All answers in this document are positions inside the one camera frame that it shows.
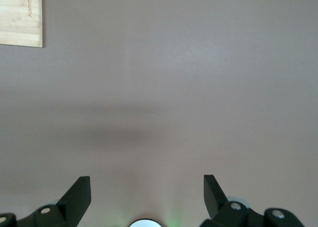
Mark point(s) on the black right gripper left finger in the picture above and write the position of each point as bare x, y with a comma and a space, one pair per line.
72, 207

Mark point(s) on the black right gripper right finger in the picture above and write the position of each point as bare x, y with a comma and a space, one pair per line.
218, 209

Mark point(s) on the bamboo cutting board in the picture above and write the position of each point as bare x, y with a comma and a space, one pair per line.
20, 18

